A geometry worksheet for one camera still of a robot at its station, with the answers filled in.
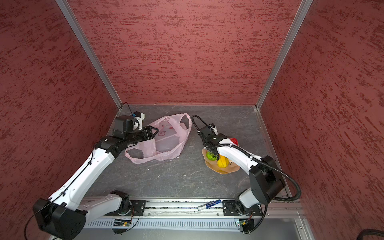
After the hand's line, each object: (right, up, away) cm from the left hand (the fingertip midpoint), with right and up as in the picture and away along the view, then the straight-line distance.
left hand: (155, 134), depth 77 cm
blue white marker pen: (+29, -36, -2) cm, 46 cm away
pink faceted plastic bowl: (+43, -20, +9) cm, 48 cm away
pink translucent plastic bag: (+7, 0, +21) cm, 22 cm away
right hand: (+36, -7, +9) cm, 38 cm away
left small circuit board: (-15, -44, -5) cm, 47 cm away
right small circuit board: (+47, -43, -8) cm, 64 cm away
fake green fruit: (+31, -14, +8) cm, 35 cm away
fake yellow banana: (+37, -16, +3) cm, 40 cm away
